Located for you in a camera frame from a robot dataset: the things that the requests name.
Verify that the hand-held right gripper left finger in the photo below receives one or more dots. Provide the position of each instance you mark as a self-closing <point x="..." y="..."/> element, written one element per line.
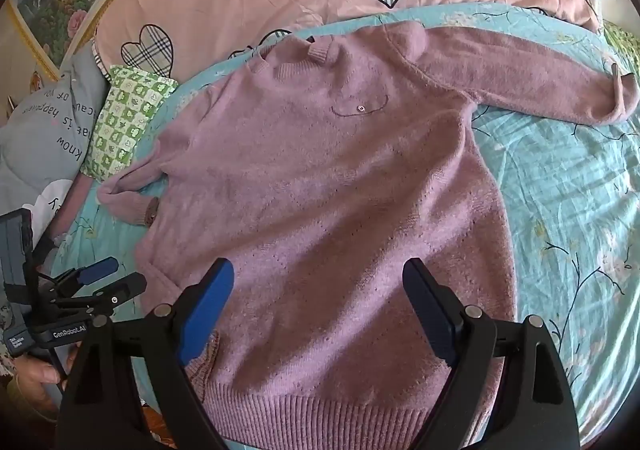
<point x="207" y="310"/>

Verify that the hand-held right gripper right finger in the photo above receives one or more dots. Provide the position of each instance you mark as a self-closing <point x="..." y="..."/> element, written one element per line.
<point x="432" y="310"/>

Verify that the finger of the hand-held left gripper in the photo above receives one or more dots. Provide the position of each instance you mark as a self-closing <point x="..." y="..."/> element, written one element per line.
<point x="100" y="269"/>
<point x="125" y="286"/>

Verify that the pink knitted sweater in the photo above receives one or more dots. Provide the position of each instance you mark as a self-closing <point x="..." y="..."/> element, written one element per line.
<point x="325" y="180"/>

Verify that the person's left hand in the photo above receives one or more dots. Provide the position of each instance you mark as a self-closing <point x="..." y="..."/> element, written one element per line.
<point x="35" y="380"/>

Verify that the grey pillow with text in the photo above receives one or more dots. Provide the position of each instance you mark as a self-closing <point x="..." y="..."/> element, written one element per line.
<point x="45" y="130"/>

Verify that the green patterned pillow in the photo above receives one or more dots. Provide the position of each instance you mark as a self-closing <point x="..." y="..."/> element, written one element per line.
<point x="127" y="120"/>
<point x="625" y="45"/>

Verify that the turquoise floral bedsheet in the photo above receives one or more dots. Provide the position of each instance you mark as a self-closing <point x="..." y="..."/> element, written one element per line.
<point x="560" y="210"/>

